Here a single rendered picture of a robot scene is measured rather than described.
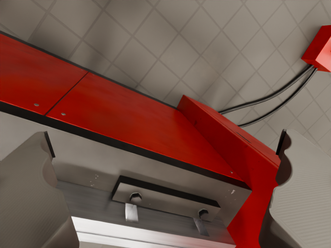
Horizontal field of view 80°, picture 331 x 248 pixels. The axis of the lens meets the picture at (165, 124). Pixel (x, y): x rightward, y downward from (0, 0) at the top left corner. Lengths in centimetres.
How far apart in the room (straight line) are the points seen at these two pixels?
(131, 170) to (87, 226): 15
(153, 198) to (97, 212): 14
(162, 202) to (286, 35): 146
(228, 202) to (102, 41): 105
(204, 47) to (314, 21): 82
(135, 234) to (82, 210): 13
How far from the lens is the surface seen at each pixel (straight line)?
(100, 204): 50
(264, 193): 67
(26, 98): 58
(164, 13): 133
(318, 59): 177
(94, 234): 49
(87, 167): 50
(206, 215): 60
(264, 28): 161
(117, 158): 49
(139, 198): 50
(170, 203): 55
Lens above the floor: 129
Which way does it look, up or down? 65 degrees down
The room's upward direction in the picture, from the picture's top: 150 degrees clockwise
